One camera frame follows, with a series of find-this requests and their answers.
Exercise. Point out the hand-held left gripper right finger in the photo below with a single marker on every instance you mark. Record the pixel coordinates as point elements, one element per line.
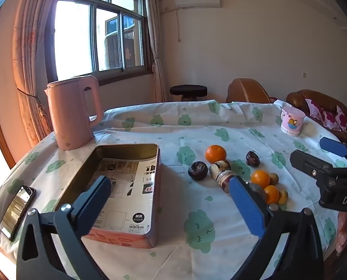
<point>246,207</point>

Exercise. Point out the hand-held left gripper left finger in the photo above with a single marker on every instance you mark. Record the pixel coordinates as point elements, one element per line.
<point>94,201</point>

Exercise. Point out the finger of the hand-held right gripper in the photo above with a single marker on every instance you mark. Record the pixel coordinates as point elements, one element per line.
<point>304,160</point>
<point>333,146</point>

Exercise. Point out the small orange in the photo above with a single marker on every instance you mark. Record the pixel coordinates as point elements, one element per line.
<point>260,179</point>
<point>272,194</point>

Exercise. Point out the dark reddish root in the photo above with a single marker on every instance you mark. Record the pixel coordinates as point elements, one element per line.
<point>225,182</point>

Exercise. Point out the pink metal tin box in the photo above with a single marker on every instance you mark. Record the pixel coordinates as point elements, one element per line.
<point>118,239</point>

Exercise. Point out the brown white cut piece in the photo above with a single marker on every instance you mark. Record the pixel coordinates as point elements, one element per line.
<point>218,167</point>

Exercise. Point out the dark wrinkled round fruit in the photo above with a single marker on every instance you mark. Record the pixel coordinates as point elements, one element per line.
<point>197,171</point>
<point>252,159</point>

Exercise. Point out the large orange mandarin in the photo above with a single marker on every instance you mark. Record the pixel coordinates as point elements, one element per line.
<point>215,154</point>

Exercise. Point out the person's right hand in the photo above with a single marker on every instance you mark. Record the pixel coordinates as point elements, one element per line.
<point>343,230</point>

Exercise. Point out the pink floral cushion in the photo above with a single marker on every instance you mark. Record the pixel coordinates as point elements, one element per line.
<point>331,116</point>

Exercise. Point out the pink cartoon cup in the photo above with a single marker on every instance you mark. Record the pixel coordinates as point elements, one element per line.
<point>291,122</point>

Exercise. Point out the printed paper leaflet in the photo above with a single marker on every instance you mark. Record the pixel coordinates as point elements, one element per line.
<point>132,186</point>

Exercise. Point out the brown leather sofa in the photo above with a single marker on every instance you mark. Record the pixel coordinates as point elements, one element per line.
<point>298,99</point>

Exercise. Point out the black smartphone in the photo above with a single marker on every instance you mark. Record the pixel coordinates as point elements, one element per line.
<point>16,210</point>

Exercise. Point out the pink electric kettle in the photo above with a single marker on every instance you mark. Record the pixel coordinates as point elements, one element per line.
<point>71,113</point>

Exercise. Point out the brown leather armchair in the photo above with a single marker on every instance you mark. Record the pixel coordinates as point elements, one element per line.
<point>246,90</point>

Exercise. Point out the cloud print tablecloth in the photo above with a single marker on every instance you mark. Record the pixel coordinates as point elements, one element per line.
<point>176,140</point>

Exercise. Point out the black round stool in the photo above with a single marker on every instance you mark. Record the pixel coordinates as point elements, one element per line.
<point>188,90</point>

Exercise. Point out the narrow floral curtain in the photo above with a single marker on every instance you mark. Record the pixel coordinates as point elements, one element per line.
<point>157,64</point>

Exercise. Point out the sliding glass window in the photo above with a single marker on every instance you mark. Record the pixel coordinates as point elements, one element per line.
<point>74,40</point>

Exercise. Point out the wide floral curtain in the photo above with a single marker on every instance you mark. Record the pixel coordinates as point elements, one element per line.
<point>30,49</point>

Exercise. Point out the white air conditioner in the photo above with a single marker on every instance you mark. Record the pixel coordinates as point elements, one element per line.
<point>196,0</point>

